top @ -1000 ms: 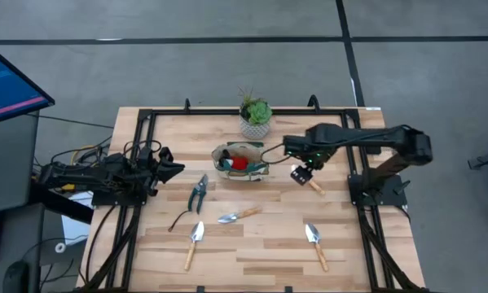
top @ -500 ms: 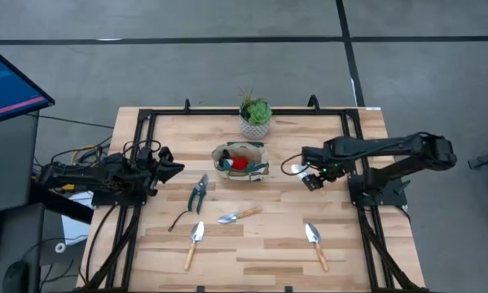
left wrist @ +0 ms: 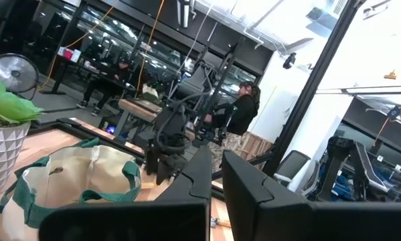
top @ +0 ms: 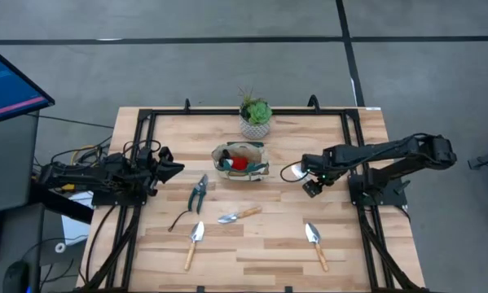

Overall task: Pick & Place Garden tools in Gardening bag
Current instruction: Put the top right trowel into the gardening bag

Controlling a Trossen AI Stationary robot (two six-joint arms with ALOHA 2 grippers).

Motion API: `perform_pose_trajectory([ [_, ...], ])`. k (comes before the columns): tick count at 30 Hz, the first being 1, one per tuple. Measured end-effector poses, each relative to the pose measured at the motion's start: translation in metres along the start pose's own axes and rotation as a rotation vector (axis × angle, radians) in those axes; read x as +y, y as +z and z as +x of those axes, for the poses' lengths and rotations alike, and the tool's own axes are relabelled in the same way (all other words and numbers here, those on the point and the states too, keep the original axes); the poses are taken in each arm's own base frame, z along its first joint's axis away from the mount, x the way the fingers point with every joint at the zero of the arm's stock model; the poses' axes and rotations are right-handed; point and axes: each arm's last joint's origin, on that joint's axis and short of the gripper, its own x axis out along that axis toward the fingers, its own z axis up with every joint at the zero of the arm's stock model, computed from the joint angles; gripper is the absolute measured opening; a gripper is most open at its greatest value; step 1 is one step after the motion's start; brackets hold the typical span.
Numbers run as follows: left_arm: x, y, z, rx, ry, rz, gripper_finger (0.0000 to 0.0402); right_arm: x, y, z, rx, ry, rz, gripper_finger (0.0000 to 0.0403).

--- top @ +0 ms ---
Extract black metal table frame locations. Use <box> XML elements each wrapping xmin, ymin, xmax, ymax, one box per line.
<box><xmin>76</xmin><ymin>94</ymin><xmax>428</xmax><ymax>293</ymax></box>

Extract succulent plant in white pot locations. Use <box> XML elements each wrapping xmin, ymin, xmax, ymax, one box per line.
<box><xmin>238</xmin><ymin>85</ymin><xmax>274</xmax><ymax>141</ymax></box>

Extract computer monitor blue screen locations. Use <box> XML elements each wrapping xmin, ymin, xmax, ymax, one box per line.
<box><xmin>0</xmin><ymin>40</ymin><xmax>56</xmax><ymax>127</ymax></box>

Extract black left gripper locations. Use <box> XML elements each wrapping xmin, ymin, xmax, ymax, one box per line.
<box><xmin>139</xmin><ymin>146</ymin><xmax>186</xmax><ymax>197</ymax></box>

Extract white paper sheet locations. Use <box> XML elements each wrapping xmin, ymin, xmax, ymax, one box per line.
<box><xmin>59</xmin><ymin>190</ymin><xmax>96</xmax><ymax>245</ymax></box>

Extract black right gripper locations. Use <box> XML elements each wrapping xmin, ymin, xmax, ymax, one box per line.
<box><xmin>300</xmin><ymin>151</ymin><xmax>337</xmax><ymax>199</ymax></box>

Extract canvas gardening bag green trim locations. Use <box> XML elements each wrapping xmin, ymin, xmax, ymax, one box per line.
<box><xmin>210</xmin><ymin>141</ymin><xmax>270</xmax><ymax>182</ymax></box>

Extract steel trowel wooden handle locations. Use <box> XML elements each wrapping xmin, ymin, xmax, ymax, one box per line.
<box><xmin>305</xmin><ymin>222</ymin><xmax>330</xmax><ymax>273</ymax></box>
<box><xmin>217</xmin><ymin>205</ymin><xmax>263</xmax><ymax>225</ymax></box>
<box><xmin>183</xmin><ymin>221</ymin><xmax>206</xmax><ymax>272</ymax></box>

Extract green handled pruning shears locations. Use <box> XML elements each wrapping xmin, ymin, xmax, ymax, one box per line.
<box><xmin>168</xmin><ymin>173</ymin><xmax>209</xmax><ymax>233</ymax></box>

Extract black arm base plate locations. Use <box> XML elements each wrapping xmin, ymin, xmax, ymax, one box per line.
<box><xmin>348</xmin><ymin>168</ymin><xmax>407</xmax><ymax>208</ymax></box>
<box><xmin>91</xmin><ymin>185</ymin><xmax>147</xmax><ymax>208</ymax></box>

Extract black computer mouse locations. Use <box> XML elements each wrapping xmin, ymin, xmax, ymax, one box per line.
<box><xmin>2</xmin><ymin>260</ymin><xmax>31</xmax><ymax>293</ymax></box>

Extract grey desk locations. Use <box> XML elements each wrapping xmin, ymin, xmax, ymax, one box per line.
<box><xmin>0</xmin><ymin>109</ymin><xmax>41</xmax><ymax>216</ymax></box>

